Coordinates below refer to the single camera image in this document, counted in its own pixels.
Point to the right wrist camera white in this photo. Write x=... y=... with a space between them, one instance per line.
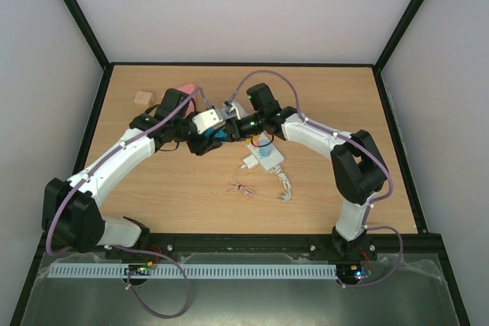
x=233 y=109

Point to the light blue small plug adapter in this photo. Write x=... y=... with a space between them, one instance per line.
x=265 y=149

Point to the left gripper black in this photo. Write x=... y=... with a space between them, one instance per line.
x=203 y=145

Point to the white USB charger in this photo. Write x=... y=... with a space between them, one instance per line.
x=250 y=162

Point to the beige cube socket adapter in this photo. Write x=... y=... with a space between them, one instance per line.
x=144 y=98

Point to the light blue slotted cable duct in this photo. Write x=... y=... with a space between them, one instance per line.
x=192 y=271

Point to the white power strip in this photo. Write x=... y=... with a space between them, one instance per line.
x=267 y=163

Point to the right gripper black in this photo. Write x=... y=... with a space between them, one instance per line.
x=233 y=130

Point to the black frame rail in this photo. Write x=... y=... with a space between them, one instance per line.
x=315 y=247

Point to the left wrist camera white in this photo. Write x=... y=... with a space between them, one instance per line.
x=209 y=119

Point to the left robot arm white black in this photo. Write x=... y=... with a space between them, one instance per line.
x=72 y=218

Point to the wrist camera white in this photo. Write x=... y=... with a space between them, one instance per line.
x=209 y=119
x=233 y=109

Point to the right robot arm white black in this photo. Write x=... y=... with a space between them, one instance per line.
x=358 y=167

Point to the blue socket adapter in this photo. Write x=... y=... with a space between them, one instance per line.
x=217 y=134

